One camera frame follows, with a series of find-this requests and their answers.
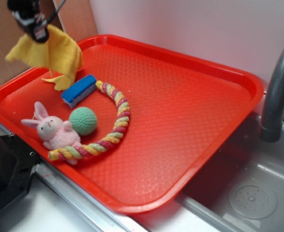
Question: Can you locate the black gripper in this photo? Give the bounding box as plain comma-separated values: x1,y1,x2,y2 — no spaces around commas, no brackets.
7,0,49,44

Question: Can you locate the yellow cloth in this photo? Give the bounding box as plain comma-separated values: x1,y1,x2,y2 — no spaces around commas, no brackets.
5,25,83,91

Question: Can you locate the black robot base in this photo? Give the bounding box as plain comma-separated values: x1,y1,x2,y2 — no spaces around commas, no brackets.
0,133,38,214

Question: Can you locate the brown cardboard panel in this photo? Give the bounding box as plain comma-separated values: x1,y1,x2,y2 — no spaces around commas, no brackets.
0,0,98,86

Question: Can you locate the blue sponge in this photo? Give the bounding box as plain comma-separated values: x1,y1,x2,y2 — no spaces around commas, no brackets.
61,75,97,108

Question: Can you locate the green knitted ball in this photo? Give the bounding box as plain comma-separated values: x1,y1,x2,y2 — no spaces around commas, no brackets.
69,107,98,136

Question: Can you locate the pink plush bunny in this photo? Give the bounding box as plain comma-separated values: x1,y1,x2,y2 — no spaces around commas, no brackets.
21,101,82,166

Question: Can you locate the red plastic tray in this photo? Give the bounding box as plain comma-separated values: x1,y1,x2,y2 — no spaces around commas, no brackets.
0,34,265,216

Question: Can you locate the grey faucet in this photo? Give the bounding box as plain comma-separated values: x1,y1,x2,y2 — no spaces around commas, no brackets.
259,50,284,143

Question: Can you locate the grey plastic sink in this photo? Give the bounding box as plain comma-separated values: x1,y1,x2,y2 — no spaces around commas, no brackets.
136,116,284,232

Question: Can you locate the black cable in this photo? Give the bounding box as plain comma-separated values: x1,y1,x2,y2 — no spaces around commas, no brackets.
45,0,67,25

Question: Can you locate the multicolour twisted rope toy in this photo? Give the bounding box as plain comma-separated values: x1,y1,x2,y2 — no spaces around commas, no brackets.
48,81,130,160

